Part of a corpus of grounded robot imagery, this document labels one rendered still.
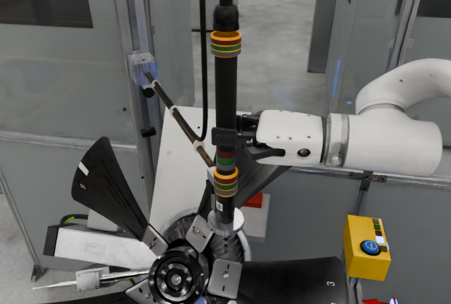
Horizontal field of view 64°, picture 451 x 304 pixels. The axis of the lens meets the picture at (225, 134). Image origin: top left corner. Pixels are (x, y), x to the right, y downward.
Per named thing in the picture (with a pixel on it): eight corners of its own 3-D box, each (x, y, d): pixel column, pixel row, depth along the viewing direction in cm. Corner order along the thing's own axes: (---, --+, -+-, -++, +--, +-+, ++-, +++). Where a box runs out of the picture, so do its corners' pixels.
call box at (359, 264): (341, 237, 117) (347, 213, 111) (374, 241, 115) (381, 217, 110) (346, 280, 104) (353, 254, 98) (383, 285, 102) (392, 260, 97)
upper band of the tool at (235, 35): (206, 51, 53) (206, 31, 52) (233, 47, 55) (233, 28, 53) (218, 60, 50) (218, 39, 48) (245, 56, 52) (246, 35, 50)
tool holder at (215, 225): (198, 209, 73) (196, 170, 68) (229, 199, 76) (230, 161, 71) (216, 241, 66) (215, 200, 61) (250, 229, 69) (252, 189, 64)
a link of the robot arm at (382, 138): (347, 98, 56) (349, 149, 51) (439, 106, 54) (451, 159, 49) (337, 131, 63) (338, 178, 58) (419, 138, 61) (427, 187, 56)
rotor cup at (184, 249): (156, 293, 87) (136, 311, 74) (165, 231, 89) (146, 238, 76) (216, 303, 85) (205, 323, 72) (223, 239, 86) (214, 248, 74)
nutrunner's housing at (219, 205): (213, 227, 72) (206, -20, 48) (230, 221, 74) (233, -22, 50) (221, 241, 69) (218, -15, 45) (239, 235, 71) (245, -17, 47)
